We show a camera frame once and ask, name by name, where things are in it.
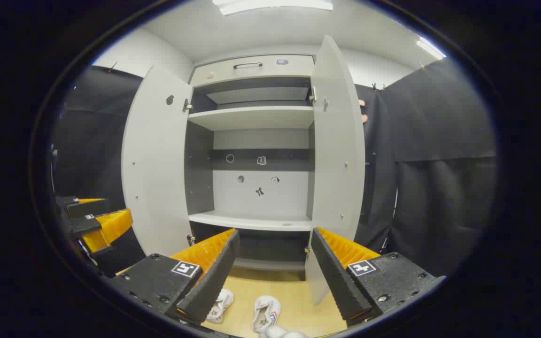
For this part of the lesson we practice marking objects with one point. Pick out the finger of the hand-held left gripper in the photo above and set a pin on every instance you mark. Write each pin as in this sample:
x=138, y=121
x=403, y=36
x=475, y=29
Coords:
x=85, y=225
x=92, y=208

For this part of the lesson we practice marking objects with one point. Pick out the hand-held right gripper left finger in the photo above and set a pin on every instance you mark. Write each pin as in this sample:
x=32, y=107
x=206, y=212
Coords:
x=214, y=281

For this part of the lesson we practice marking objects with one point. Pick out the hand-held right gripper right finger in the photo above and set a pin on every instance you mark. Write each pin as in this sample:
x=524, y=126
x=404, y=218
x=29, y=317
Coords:
x=336, y=281

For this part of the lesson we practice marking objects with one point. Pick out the grey shoe cabinet door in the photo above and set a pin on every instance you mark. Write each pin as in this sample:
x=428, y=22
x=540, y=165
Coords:
x=158, y=164
x=338, y=141

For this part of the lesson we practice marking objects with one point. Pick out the grey shoe cabinet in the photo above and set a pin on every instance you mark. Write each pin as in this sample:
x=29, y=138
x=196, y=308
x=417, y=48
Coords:
x=261, y=117

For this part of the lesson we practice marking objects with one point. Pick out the black backdrop cloth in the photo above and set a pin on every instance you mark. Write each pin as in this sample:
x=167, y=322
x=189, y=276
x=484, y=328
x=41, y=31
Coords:
x=439, y=188
x=376, y=164
x=92, y=141

